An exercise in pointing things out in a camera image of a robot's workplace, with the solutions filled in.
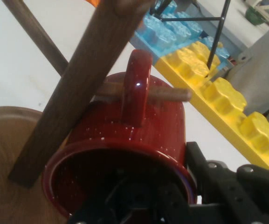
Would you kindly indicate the big orange toy brick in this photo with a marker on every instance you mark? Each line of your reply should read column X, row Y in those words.
column 94, row 2

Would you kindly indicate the green round container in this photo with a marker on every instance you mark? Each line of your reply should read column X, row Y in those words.
column 255, row 15

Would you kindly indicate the brown wooden mug tree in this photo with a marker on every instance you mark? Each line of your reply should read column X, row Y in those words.
column 83, row 81

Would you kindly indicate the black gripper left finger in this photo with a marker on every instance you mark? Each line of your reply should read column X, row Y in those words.
column 136, row 200

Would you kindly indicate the big yellow toy brick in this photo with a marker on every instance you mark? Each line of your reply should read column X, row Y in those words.
column 227, row 100

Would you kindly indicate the red speckled mug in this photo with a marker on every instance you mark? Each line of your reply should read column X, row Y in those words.
column 162, row 130

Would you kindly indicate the big blue toy brick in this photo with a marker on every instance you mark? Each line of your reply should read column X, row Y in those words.
column 162, row 35

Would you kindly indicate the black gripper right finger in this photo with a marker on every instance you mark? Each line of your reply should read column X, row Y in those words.
column 241, row 193

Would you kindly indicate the black tripod stand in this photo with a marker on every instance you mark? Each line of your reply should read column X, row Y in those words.
column 195, row 18

